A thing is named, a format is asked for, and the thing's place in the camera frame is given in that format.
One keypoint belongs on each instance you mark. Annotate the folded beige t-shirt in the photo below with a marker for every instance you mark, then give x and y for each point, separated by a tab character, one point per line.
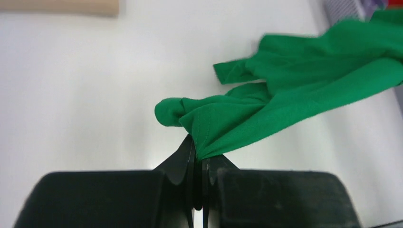
109	8

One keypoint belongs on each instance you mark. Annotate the red t-shirt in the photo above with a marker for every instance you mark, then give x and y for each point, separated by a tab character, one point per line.
394	4

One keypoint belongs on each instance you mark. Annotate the white plastic laundry basket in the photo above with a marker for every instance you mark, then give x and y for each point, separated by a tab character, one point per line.
338	10

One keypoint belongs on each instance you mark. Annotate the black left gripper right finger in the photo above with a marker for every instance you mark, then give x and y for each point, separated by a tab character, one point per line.
237	198

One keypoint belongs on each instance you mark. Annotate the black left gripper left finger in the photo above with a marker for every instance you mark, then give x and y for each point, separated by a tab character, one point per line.
158	198

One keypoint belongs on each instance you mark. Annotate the green t-shirt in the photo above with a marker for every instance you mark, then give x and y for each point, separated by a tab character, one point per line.
290	79

